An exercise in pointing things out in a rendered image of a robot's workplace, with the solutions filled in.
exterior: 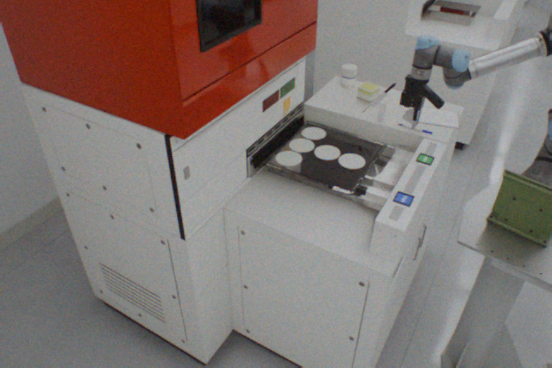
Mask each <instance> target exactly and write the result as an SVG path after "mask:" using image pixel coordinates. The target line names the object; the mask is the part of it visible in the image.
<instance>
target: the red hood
mask: <svg viewBox="0 0 552 368"><path fill-rule="evenodd" d="M317 13H318V0H0V22H1V25H2V28H3V31H4V34H5V36H6V39H7V43H8V46H9V50H10V53H11V56H12V58H13V60H14V63H15V66H16V69H17V72H18V75H19V78H20V82H22V83H24V84H29V85H32V86H34V87H36V88H39V89H42V90H46V91H48V92H51V93H53V94H55V95H58V96H61V97H64V98H67V99H70V100H73V101H74V102H77V103H82V104H84V105H87V106H89V107H92V108H94V109H99V110H101V111H103V112H106V113H109V114H112V115H115V116H118V117H121V118H123V119H126V120H128V121H131V122H135V123H138V124H141V125H142V126H145V127H148V128H152V129H155V130H157V131H160V132H162V133H165V134H169V135H171V136H174V137H176V138H179V139H181V140H185V139H187V138H188V137H190V136H191V135H192V134H194V133H196V132H197V131H199V130H200V129H201V128H203V127H205V126H206V125H208V124H209V122H211V121H212V120H214V119H215V118H217V117H218V116H219V115H220V114H222V113H223V112H225V111H226V110H228V109H229V108H231V107H232V106H234V105H235V104H237V103H238V102H240V101H241V100H243V99H244V98H246V97H247V96H249V95H250V94H252V93H253V92H255V91H256V90H258V89H259V88H260V87H261V86H263V85H264V84H266V83H267V82H269V80H270V79H272V78H274V77H275V76H276V75H278V74H279V73H281V72H282V71H284V70H285V69H287V68H288V67H290V66H291V65H293V64H295V63H296V62H297V61H299V60H300V59H302V58H303V57H304V56H305V55H307V54H308V53H310V52H312V51H313V50H314V49H316V42H317Z"/></svg>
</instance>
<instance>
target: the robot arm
mask: <svg viewBox="0 0 552 368"><path fill-rule="evenodd" d="M414 49H415V50H414V54H413V64H412V68H411V74H408V75H407V76H406V77H405V80H406V82H405V88H404V89H403V91H402V94H401V98H400V103H399V104H400V105H404V106H405V107H408V108H409V107H412V108H410V109H408V110H406V111H405V114H403V119H404V120H405V121H407V122H409V123H411V125H412V126H411V129H414V128H415V127H416V126H417V124H418V122H419V119H420V116H421V114H422V109H423V104H424V101H425V98H427V99H428V100H429V101H430V102H431V103H432V104H433V105H434V106H435V108H437V109H438V110H439V109H441V108H442V107H443V106H444V104H445V101H444V100H443V99H442V98H441V97H439V96H438V95H437V94H436V93H435V92H434V91H433V90H432V89H431V88H430V87H429V86H428V85H427V83H428V82H429V81H430V77H431V73H432V70H433V65H436V66H440V67H442V70H443V79H444V81H445V84H446V85H447V86H448V87H449V88H450V89H454V90H455V89H459V88H461V87H462V86H463V85H464V84H465V82H466V81H468V80H470V79H476V78H479V77H482V76H485V75H487V74H490V73H493V72H496V71H499V70H502V69H505V68H507V67H509V66H512V65H516V64H518V63H521V62H524V61H526V60H529V59H534V58H536V57H538V56H542V57H547V56H549V55H552V7H551V12H550V16H549V22H548V26H547V27H546V28H545V29H544V30H543V31H538V32H535V34H534V36H532V37H530V38H528V39H525V40H523V41H519V42H516V43H514V44H511V45H509V46H506V47H502V48H500V49H498V50H495V51H493V52H490V53H486V54H484V55H483V54H481V55H479V56H476V57H474V58H471V59H470V57H471V53H470V52H469V51H466V50H462V49H461V48H454V47H446V46H442V45H439V44H438V39H437V38H436V37H434V36H431V35H422V36H419V37H418V38H417V43H416V46H415V48H414ZM401 99H402V100H401ZM521 175H524V176H526V177H528V178H531V179H533V180H536V181H538V182H540V183H543V184H546V185H548V186H551V187H552V107H551V108H550V109H549V117H548V132H547V134H546V136H545V139H544V141H543V144H542V145H541V147H540V149H539V151H538V153H537V155H536V157H535V158H534V160H533V162H532V164H531V165H530V166H529V167H528V168H527V169H526V170H525V171H524V172H523V173H521Z"/></svg>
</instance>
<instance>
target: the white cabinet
mask: <svg viewBox="0 0 552 368"><path fill-rule="evenodd" d="M456 140H457V137H456V139H455V142H454V144H453V146H452V148H451V150H450V152H449V154H448V157H447V158H446V160H445V162H444V165H443V167H442V170H441V172H440V175H439V177H438V179H437V181H436V184H435V186H434V188H433V190H432V191H431V193H430V197H429V199H428V201H427V203H426V204H425V206H424V208H423V211H422V214H421V215H420V217H419V219H418V221H417V225H416V226H415V228H414V230H413V233H412V235H411V237H410V239H409V241H408V243H407V245H406V247H405V250H404V251H403V252H402V254H401V256H400V258H399V260H398V263H397V265H396V267H395V269H394V271H393V273H392V275H391V277H388V276H386V275H383V274H381V273H379V272H376V271H374V270H371V269H369V268H366V267H365V266H363V265H359V264H356V263H355V262H353V261H350V260H348V259H345V258H343V257H340V256H338V255H335V254H333V253H329V252H327V251H325V250H323V249H321V248H318V247H316V246H313V245H311V244H308V243H306V242H304V241H301V240H298V239H296V238H294V237H291V236H290V235H287V234H283V233H281V232H279V231H276V230H274V229H272V228H269V227H267V226H264V225H262V224H259V223H258V222H256V221H252V220H249V219H248V218H246V217H243V216H240V215H237V214H235V213H232V212H230V211H228V210H226V209H223V213H224V224H225V235H226V246H227V257H228V268H229V289H230V300H232V311H233V322H234V330H236V331H237V332H239V334H240V335H242V336H243V337H245V338H247V339H249V340H251V341H253V342H254V343H256V344H258V345H259V346H262V347H264V348H266V349H267V350H268V351H270V352H273V353H274V354H276V355H278V356H280V357H281V358H282V359H285V360H287V361H289V362H290V363H292V364H295V365H297V366H298V367H300V368H374V367H375V365H376V363H377V361H378V358H379V356H380V353H381V351H382V348H383V346H384V344H385V342H386V339H387V338H388V336H389V334H390V332H391V330H392V326H393V324H394V322H395V320H396V318H397V315H398V312H399V310H400V308H401V305H402V303H403V301H404V299H405V295H406V293H407V291H408V289H409V287H410V284H411V281H412V279H413V277H414V274H415V272H416V270H417V267H418V265H419V262H420V260H421V259H422V257H423V255H424V252H425V250H426V247H427V245H428V241H429V238H430V233H431V229H432V226H433V222H434V219H435V216H436V211H437V207H438V204H439V201H440V198H441V194H442V189H443V186H444V183H445V179H446V177H447V173H448V170H449V164H450V160H451V158H452V154H453V151H454V148H455V143H456Z"/></svg>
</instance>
